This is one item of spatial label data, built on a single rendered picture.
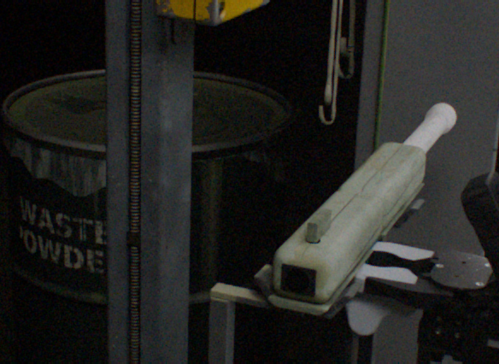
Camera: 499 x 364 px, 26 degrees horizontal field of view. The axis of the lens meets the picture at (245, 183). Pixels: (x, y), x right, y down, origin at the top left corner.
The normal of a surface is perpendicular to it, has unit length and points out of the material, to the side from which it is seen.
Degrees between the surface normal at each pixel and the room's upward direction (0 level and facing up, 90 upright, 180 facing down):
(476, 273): 0
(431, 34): 90
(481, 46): 90
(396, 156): 0
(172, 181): 90
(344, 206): 0
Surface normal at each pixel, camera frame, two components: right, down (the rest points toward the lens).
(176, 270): 0.92, 0.16
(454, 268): 0.04, -0.94
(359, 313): -0.30, 0.32
